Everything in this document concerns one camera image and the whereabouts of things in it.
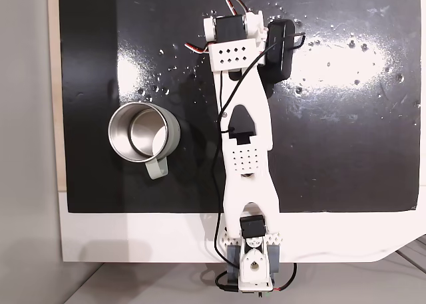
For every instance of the grey-green steel mug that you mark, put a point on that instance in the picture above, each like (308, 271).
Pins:
(143, 131)

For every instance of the black table mat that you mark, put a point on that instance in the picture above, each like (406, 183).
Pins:
(333, 134)

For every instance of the grey table clamp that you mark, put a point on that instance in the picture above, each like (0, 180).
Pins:
(233, 255)

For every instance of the black oval camera box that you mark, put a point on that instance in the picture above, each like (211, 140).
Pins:
(281, 51)

